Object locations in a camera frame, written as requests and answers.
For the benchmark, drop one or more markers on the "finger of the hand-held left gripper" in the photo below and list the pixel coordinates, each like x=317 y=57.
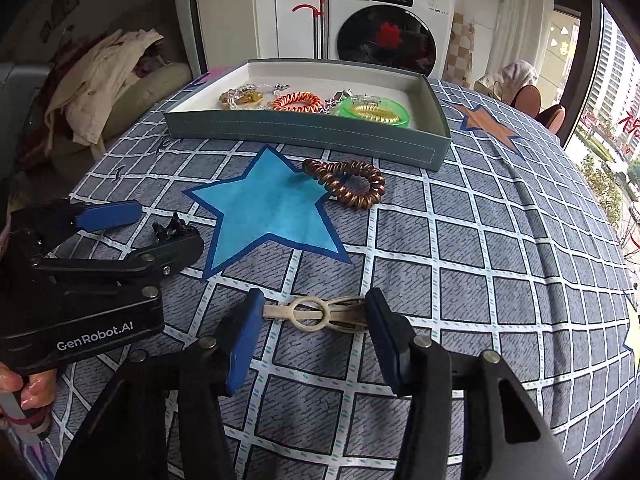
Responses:
x=170 y=257
x=110 y=212

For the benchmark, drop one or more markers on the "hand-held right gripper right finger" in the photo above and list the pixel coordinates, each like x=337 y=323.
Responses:
x=387 y=345

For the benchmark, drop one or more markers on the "small black hairpin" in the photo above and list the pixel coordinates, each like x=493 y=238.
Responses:
x=162 y=145
x=117 y=172

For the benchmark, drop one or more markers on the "checked hanging cloth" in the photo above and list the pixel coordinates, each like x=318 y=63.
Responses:
x=462 y=45

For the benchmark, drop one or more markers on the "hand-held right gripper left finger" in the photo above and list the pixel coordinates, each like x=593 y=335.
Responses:
x=242 y=350

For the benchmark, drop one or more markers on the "checked tablecloth with stars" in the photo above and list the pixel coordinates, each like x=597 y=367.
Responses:
x=475 y=240

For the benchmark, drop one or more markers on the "clear hair clip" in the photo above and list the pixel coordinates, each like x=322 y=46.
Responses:
x=352 y=96

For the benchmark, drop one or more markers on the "white cabinet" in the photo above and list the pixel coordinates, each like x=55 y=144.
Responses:
x=290 y=10

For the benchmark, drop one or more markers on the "wall picture frames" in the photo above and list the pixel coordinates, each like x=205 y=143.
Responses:
x=65 y=10

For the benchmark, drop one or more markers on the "white curtain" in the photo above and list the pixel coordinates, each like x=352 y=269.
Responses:
x=520 y=10

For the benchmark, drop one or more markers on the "black hair claw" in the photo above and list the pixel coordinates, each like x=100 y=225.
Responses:
x=172 y=232

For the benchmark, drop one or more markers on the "person's left hand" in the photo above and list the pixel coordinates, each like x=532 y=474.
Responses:
x=30 y=390

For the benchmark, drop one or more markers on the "beige bag with pink cloth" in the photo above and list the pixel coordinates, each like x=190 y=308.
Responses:
x=510 y=77

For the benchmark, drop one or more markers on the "beige jacket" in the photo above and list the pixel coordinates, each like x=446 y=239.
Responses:
x=95 y=75

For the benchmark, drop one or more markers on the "grey-green jewelry tray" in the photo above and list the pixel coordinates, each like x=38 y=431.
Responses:
x=300 y=135

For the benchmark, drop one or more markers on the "brown chair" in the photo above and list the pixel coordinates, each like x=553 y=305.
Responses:
x=552 y=117
x=529 y=100

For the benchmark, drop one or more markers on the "cream sofa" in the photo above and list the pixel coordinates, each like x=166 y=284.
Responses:
x=150 y=90

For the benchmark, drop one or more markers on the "beige hair clip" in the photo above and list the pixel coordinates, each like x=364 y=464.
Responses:
x=285 y=312

